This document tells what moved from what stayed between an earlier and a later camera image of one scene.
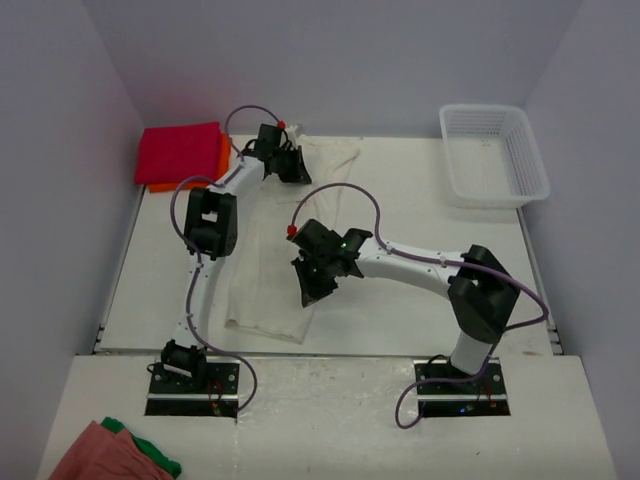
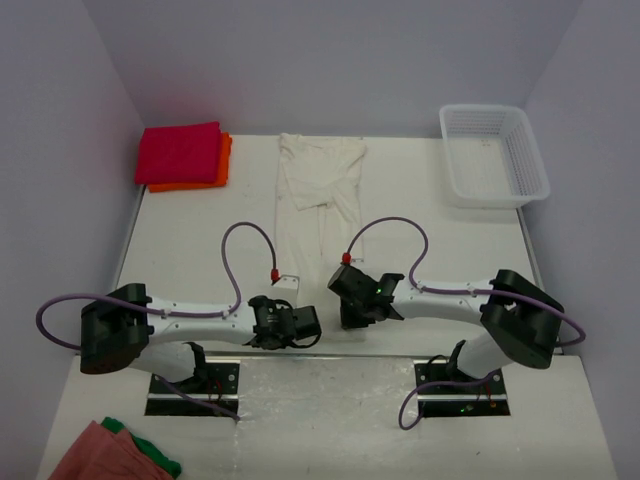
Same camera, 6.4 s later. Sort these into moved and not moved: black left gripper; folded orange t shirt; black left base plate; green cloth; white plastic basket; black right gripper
Moved: black right gripper; black left gripper
Not moved: black left base plate; green cloth; white plastic basket; folded orange t shirt
